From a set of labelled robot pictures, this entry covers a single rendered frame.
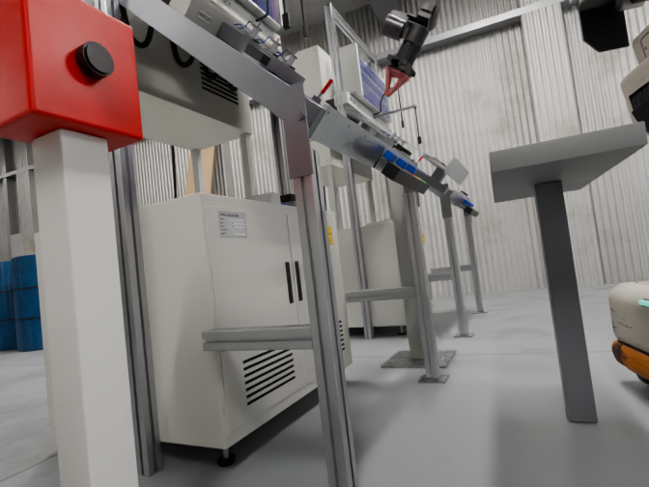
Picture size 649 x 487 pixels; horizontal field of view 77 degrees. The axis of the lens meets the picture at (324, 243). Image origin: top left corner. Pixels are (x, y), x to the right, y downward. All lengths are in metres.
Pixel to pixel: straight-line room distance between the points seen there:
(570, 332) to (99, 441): 0.95
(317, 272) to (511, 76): 3.76
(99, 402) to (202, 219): 0.49
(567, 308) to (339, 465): 0.63
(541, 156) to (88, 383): 0.77
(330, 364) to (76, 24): 0.61
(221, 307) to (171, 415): 0.28
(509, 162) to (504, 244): 3.24
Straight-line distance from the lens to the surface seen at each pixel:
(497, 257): 4.06
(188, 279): 0.97
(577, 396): 1.16
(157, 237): 1.04
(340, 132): 0.91
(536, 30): 4.34
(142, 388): 1.08
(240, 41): 1.42
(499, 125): 4.20
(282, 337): 0.80
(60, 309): 0.56
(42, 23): 0.59
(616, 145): 0.86
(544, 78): 4.19
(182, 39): 1.08
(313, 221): 0.73
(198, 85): 1.60
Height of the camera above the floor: 0.43
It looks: 3 degrees up
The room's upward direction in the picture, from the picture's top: 7 degrees counter-clockwise
